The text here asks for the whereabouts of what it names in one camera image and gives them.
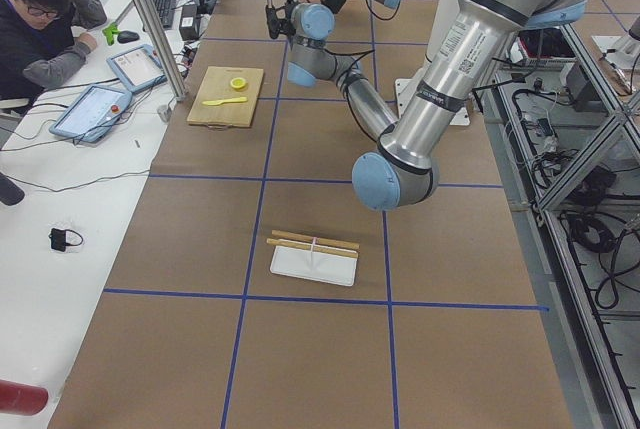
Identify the white rectangular tray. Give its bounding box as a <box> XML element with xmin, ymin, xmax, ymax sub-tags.
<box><xmin>269</xmin><ymin>246</ymin><xmax>358</xmax><ymax>287</ymax></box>

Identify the bamboo cutting board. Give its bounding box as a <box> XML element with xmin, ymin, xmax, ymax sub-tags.
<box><xmin>187</xmin><ymin>66</ymin><xmax>264</xmax><ymax>128</ymax></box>

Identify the yellow lemon slice toy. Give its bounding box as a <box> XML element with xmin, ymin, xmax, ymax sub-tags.
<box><xmin>229</xmin><ymin>77</ymin><xmax>248</xmax><ymax>91</ymax></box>

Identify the red cylinder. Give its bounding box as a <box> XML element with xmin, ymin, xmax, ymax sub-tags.
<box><xmin>0</xmin><ymin>380</ymin><xmax>49</xmax><ymax>416</ymax></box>

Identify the black keyboard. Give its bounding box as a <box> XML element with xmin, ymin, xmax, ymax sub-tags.
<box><xmin>152</xmin><ymin>0</ymin><xmax>176</xmax><ymax>29</ymax></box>

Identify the aluminium frame post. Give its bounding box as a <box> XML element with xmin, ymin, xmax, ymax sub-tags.
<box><xmin>132</xmin><ymin>0</ymin><xmax>187</xmax><ymax>102</ymax></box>

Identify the blue teach pendant tablet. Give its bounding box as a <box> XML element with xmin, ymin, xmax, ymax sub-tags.
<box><xmin>106</xmin><ymin>44</ymin><xmax>166</xmax><ymax>94</ymax></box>

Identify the seated person dark jacket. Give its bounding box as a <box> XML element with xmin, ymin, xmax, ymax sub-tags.
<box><xmin>1</xmin><ymin>0</ymin><xmax>107</xmax><ymax>103</ymax></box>

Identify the wooden towel rack rod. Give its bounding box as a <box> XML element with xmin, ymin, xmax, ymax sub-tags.
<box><xmin>271</xmin><ymin>230</ymin><xmax>360</xmax><ymax>251</ymax></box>

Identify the black computer mouse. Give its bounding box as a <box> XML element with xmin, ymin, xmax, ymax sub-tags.
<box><xmin>117</xmin><ymin>30</ymin><xmax>140</xmax><ymax>44</ymax></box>

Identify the yellow plastic knife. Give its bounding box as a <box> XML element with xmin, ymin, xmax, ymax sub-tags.
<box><xmin>201</xmin><ymin>96</ymin><xmax>248</xmax><ymax>107</ymax></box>

